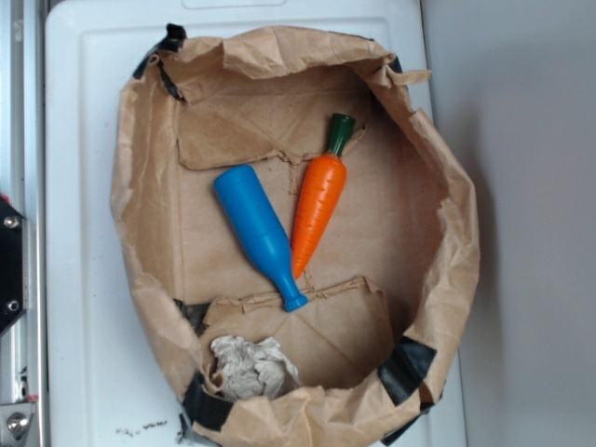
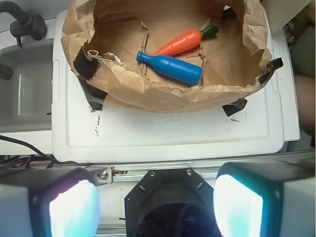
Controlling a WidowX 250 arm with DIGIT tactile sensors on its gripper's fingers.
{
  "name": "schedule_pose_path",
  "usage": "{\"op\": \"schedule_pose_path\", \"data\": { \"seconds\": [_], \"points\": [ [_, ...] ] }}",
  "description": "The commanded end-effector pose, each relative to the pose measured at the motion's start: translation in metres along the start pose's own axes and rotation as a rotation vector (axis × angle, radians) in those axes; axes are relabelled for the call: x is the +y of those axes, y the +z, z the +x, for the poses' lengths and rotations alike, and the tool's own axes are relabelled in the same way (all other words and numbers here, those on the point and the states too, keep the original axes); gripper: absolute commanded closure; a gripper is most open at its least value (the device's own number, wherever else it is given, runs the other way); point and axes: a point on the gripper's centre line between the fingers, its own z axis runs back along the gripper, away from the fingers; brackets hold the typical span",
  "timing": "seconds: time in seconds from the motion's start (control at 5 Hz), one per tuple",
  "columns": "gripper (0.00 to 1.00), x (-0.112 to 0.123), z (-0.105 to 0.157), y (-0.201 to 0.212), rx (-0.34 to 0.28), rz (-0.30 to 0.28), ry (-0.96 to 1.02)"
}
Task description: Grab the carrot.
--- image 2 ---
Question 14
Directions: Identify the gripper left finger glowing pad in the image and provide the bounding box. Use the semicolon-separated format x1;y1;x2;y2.
0;168;100;237

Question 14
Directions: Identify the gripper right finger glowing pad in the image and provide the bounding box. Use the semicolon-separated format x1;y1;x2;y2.
213;161;316;237

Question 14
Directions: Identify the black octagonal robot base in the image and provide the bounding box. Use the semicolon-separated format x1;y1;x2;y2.
124;169;222;237

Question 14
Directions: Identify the orange toy carrot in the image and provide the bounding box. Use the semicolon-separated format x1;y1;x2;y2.
153;23;219;56

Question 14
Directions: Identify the white plastic bin lid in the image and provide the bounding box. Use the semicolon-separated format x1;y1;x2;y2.
51;11;285;163

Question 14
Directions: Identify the black tape piece lower right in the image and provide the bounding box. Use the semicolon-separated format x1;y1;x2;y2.
222;98;248;117

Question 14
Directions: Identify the black tape piece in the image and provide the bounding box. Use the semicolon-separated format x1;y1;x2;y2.
222;98;248;117
258;57;283;86
79;80;108;111
73;47;100;81

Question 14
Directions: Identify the black tape piece lower left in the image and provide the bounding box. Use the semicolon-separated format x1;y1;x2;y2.
79;80;108;111

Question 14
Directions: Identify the brown paper bag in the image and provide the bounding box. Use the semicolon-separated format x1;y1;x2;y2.
61;0;272;113

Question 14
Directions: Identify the blue toy bottle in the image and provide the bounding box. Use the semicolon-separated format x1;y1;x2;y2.
136;51;202;86

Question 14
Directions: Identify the dark grey toy faucet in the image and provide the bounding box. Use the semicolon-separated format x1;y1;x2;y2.
0;0;47;47

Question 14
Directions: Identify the aluminium rail with bracket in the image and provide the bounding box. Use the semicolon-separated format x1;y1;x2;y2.
88;149;316;185

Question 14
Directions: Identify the black cable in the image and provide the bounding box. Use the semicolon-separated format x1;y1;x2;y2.
0;134;91;170

